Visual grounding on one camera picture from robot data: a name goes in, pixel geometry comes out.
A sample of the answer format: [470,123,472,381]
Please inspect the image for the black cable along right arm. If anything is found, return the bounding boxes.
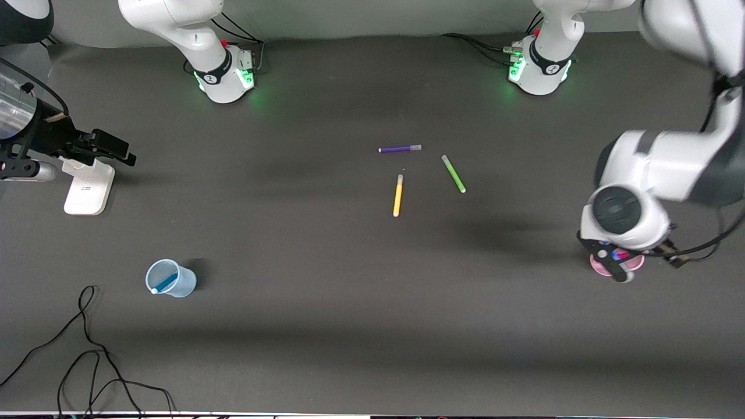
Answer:
[0,58,70,117]

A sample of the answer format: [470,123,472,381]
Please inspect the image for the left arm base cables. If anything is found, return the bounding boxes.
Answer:
[439,32,524,66]

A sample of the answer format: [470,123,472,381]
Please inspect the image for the green marker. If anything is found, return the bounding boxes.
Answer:
[441,154,467,194]

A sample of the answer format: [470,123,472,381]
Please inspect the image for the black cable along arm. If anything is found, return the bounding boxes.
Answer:
[0,58,70,117]
[657,0,745,264]

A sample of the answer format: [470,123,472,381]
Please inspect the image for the white camera stand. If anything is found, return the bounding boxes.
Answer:
[63,157,116,216]

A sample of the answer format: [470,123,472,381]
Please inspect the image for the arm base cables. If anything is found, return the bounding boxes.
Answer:
[211,12,267,73]
[439,32,524,66]

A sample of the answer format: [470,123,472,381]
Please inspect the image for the translucent blue cup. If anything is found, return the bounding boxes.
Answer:
[145,259,197,299]

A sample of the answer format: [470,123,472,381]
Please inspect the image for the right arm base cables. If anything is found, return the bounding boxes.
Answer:
[211,12,267,73]

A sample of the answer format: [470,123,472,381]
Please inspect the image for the loose black cable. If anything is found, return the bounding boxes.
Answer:
[57,349,177,419]
[0,284,143,419]

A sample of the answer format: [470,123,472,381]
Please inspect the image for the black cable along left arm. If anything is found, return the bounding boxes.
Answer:
[657,0,745,264]

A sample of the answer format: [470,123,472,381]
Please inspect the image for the pink plastic cup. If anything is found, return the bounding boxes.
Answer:
[590,251,645,278]

